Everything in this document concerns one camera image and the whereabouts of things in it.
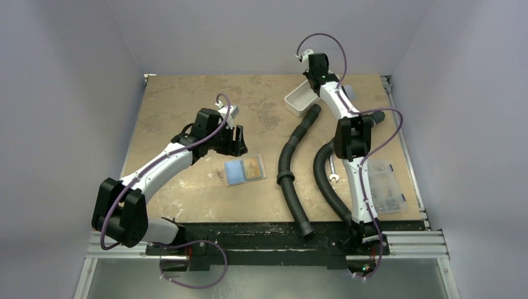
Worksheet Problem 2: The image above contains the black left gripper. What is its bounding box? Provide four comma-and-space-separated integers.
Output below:
207, 122, 247, 157

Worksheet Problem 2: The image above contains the orange picture credit card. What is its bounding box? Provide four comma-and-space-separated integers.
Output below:
242, 156, 263, 181

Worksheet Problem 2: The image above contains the beige leather card holder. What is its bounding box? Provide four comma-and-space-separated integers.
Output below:
218, 154, 267, 186

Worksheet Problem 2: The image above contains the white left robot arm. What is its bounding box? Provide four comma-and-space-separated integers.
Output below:
91, 105, 248, 255

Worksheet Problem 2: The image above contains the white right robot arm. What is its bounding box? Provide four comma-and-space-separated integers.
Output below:
299, 49, 385, 254

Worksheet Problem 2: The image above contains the white plastic card bin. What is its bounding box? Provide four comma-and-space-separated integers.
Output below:
284, 80, 321, 118

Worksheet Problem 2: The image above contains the grey card on table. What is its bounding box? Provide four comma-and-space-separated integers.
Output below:
342, 85, 356, 100

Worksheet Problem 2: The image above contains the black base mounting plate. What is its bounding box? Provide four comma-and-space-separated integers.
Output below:
142, 221, 426, 273

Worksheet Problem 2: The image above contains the clear plastic screw organizer box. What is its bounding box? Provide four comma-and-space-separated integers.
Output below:
367, 159, 407, 215

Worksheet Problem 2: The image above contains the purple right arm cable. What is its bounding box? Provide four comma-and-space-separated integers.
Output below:
296, 32, 404, 282

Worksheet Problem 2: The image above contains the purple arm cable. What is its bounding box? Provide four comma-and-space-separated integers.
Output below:
100, 93, 232, 251
296, 32, 404, 282

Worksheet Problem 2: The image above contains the black corrugated hose left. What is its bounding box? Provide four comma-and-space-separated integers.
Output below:
276, 103, 322, 239

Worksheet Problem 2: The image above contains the black corrugated hose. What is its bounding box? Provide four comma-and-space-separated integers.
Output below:
276, 103, 322, 239
313, 110, 386, 228

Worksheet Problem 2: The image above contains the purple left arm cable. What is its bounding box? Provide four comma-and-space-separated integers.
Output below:
100, 93, 232, 251

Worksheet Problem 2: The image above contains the black corrugated hose right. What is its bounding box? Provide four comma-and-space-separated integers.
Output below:
313, 110, 386, 228

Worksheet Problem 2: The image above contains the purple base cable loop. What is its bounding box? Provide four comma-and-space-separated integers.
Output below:
158, 239, 229, 290

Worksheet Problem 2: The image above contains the aluminium frame rail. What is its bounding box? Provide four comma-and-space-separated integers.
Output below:
380, 75, 450, 261

